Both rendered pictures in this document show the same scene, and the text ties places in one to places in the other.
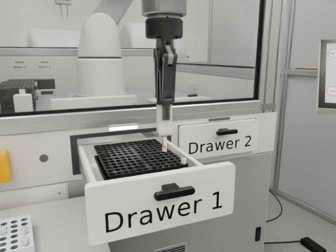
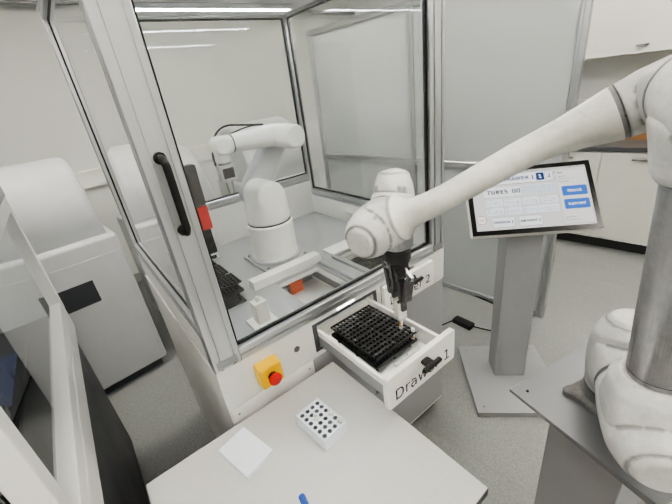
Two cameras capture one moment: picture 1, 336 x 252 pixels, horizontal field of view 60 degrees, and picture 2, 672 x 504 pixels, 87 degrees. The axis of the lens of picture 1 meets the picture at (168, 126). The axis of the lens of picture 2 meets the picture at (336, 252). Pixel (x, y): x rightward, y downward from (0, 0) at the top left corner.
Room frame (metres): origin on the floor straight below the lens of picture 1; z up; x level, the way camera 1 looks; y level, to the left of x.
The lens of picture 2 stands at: (-0.20, 0.37, 1.63)
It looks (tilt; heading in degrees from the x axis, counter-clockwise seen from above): 25 degrees down; 347
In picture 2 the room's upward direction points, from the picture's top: 8 degrees counter-clockwise
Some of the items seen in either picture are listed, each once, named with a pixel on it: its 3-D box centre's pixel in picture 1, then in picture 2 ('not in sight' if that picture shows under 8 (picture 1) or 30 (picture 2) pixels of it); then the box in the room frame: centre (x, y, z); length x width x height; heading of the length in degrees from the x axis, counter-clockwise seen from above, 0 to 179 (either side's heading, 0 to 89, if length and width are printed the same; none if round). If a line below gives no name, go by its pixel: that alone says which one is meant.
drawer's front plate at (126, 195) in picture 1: (166, 200); (421, 366); (0.50, 0.00, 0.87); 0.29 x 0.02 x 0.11; 112
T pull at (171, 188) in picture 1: (172, 190); (428, 362); (0.47, -0.01, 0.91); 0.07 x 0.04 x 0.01; 112
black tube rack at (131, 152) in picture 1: (136, 166); (372, 336); (0.68, 0.08, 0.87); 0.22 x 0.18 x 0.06; 22
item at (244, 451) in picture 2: not in sight; (245, 451); (0.50, 0.53, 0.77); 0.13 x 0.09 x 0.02; 35
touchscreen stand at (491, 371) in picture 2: not in sight; (516, 304); (1.02, -0.81, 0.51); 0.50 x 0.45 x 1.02; 158
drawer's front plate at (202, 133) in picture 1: (220, 138); (409, 284); (0.91, -0.17, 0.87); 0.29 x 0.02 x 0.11; 112
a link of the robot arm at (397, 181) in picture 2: not in sight; (392, 200); (0.60, 0.02, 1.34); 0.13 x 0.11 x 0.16; 137
